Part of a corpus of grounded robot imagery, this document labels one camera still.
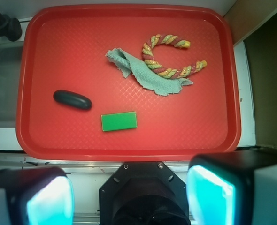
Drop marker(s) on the multicolour twisted rope toy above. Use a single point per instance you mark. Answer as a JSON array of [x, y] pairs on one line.
[[165, 72]]

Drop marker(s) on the red plastic tray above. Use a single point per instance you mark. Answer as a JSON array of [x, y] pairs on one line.
[[65, 49]]

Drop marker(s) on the teal woven cloth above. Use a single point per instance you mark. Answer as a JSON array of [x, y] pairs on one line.
[[130, 65]]

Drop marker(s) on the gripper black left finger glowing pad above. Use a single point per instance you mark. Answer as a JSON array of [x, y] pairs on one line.
[[41, 196]]

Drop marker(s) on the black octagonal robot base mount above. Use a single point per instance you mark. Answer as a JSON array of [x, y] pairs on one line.
[[143, 193]]

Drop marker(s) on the dark green plastic pickle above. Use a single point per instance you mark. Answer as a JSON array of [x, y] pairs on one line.
[[72, 99]]

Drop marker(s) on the green rectangular block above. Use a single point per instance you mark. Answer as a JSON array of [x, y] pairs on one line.
[[118, 121]]

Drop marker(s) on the grey toy sink basin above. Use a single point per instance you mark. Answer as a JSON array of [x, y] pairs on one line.
[[10, 64]]

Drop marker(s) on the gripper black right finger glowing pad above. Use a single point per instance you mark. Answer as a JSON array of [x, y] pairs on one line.
[[233, 188]]

